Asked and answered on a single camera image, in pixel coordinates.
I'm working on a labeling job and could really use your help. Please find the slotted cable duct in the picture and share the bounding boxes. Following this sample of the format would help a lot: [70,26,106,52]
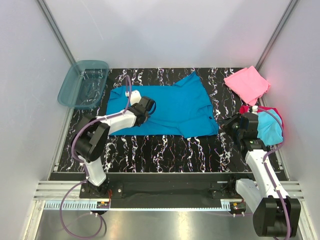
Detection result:
[44,199,247,211]

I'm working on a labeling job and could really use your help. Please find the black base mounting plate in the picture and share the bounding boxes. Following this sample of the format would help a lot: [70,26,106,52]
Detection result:
[79,172,254,209]

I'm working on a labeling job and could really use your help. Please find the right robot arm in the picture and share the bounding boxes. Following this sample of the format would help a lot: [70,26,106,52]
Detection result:
[221,112,301,240]

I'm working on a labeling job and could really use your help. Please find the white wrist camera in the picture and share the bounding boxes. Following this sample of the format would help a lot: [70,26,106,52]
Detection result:
[251,105,259,115]
[125,90,142,105]

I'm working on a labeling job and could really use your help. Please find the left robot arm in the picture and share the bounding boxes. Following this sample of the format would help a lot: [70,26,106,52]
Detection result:
[71,96,156,198]

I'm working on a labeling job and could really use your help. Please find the teal plastic bin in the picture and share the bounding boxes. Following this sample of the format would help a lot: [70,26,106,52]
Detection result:
[57,60,110,110]

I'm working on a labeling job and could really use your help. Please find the pink folded t-shirt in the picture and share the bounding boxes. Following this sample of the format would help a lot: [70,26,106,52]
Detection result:
[224,66,271,106]

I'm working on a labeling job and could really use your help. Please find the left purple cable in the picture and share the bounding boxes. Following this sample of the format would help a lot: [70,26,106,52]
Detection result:
[59,74,132,238]

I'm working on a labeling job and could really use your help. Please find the magenta folded t-shirt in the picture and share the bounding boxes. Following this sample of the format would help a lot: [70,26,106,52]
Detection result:
[238,105,285,128]

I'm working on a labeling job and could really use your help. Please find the corner frame post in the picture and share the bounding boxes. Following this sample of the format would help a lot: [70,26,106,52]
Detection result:
[255,0,300,72]
[35,0,76,65]

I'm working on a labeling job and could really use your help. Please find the left corner frame post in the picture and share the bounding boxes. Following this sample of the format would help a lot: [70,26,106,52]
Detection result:
[35,0,76,65]

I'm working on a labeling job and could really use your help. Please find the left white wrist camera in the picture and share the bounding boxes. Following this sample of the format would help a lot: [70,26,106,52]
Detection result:
[125,90,142,105]

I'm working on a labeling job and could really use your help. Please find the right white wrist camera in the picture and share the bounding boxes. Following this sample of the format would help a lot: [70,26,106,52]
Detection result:
[251,105,259,115]

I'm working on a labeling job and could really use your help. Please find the light blue folded t-shirt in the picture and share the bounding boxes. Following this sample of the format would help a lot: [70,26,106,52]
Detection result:
[257,111,284,146]

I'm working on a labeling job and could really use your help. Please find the right corner frame post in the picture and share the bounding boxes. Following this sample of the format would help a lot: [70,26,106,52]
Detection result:
[255,0,300,72]

